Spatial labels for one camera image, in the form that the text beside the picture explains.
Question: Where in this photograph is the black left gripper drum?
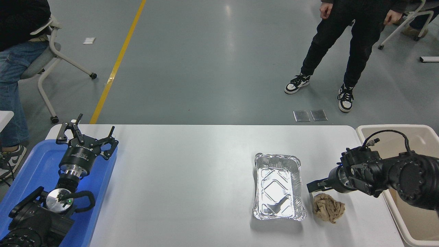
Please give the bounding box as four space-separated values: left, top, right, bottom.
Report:
59 136 102 172

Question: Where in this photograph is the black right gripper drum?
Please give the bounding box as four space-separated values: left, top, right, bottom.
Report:
328 166 350 193

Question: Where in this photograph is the silver foil tray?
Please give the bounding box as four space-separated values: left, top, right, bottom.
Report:
253 153 307 221

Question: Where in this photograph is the person's right hand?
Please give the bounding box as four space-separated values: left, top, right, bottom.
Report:
320 3 334 19

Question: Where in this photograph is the person's left hand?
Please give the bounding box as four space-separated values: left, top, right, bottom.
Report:
384 10 404 25

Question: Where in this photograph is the crumpled tan paper ball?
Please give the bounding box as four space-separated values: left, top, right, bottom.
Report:
312 193 346 224

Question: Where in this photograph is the blue plastic tray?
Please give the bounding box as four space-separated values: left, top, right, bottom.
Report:
0 139 118 247

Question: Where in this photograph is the white side table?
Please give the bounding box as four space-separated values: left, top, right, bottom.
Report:
0 110 15 132

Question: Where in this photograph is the large pale bin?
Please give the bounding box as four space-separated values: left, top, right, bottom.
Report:
356 124 439 247

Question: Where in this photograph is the thin black floor cable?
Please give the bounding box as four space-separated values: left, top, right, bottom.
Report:
0 156 16 187

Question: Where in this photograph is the white frame grey seat chair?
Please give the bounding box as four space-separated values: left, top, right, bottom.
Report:
20 15 97 124

